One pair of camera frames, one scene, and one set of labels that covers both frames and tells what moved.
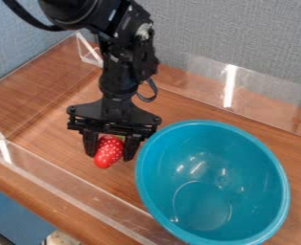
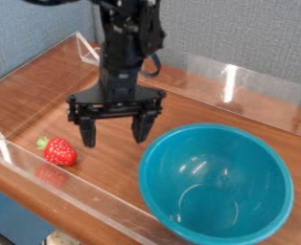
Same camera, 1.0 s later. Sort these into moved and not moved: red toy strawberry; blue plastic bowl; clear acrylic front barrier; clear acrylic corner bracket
Moved: red toy strawberry
Not moved: clear acrylic corner bracket; clear acrylic front barrier; blue plastic bowl
